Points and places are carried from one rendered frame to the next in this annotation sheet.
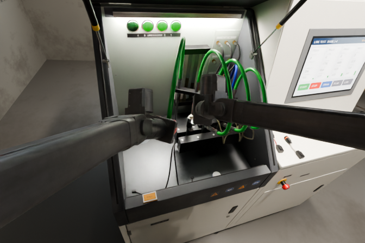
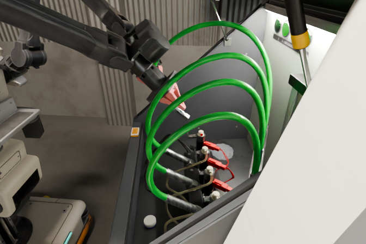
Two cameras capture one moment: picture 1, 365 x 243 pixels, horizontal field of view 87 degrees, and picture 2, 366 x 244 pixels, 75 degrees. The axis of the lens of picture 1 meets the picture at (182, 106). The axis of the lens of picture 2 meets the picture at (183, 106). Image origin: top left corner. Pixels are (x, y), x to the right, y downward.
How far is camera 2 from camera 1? 0.97 m
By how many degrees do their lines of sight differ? 82
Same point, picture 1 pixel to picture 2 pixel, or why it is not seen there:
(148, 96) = (145, 27)
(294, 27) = (356, 74)
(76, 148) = not seen: outside the picture
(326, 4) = not seen: outside the picture
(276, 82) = (257, 224)
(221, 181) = (123, 189)
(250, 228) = not seen: outside the picture
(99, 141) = not seen: outside the picture
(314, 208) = not seen: outside the picture
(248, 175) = (115, 226)
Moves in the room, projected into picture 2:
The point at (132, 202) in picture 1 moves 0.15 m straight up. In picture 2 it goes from (136, 124) to (133, 94)
